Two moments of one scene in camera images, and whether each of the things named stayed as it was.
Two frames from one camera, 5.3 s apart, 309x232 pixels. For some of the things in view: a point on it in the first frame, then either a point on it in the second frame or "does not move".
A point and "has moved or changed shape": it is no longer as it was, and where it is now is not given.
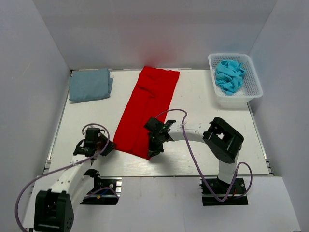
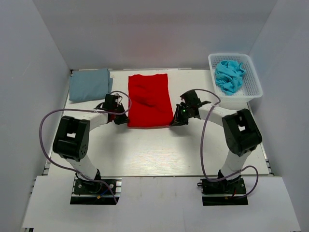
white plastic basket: (234, 79) does not move
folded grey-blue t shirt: (89, 84) does not move
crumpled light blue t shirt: (229, 76) does not move
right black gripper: (153, 150) to (177, 120)
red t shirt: (151, 99) has moved or changed shape
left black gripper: (108, 148) to (123, 119)
